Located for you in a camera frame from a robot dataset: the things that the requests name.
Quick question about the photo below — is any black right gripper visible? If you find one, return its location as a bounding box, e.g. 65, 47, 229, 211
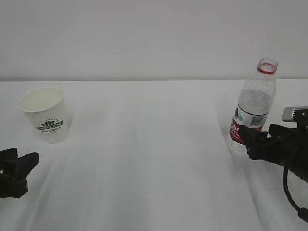
239, 124, 308, 184

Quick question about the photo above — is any white paper cup green logo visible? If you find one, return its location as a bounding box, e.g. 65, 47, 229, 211
18, 87, 68, 144

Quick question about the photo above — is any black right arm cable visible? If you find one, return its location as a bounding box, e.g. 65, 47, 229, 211
282, 166, 308, 221

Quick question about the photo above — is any clear water bottle red label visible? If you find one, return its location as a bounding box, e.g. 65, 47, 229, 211
226, 57, 278, 154

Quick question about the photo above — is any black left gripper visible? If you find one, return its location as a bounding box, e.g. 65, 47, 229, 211
0, 148, 39, 198

